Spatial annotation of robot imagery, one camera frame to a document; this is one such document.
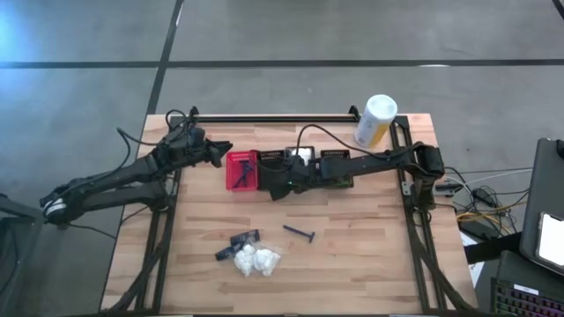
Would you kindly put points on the white screen tablet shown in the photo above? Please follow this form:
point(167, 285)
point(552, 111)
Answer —
point(553, 240)

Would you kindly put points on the dark blue toiletry tube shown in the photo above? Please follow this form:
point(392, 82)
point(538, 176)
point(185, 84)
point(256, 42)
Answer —
point(225, 253)
point(244, 238)

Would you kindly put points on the black keyboard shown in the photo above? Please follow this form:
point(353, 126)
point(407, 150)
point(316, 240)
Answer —
point(524, 304)

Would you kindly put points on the clear bag of cotton swabs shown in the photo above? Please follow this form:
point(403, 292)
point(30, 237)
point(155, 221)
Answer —
point(302, 155)

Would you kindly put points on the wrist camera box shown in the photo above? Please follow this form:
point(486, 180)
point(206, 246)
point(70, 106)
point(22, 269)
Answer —
point(197, 136)
point(296, 162)

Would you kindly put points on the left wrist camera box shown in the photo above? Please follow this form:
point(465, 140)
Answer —
point(197, 136)

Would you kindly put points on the blue disposable razor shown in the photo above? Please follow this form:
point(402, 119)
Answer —
point(240, 178)
point(247, 167)
point(299, 232)

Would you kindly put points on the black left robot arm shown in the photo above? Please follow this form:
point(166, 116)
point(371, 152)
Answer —
point(110, 185)

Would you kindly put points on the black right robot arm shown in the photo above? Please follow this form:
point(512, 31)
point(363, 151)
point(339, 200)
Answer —
point(374, 163)

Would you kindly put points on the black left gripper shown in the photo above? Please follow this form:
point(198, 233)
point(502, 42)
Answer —
point(199, 149)

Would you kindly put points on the white wipes canister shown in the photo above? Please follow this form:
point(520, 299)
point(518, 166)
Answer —
point(374, 121)

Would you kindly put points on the silver frame bracket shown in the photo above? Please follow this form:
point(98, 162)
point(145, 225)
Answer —
point(406, 188)

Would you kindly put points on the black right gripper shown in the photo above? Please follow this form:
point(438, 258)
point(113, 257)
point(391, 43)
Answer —
point(306, 176)

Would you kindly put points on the dark grey laptop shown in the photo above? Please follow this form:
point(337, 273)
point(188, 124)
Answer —
point(542, 185)

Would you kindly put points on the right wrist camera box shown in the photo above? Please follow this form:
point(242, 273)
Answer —
point(296, 162)

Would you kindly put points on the red plastic basket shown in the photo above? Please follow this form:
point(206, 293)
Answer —
point(233, 176)

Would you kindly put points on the clear bag of cotton balls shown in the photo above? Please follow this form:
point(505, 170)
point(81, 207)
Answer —
point(257, 260)

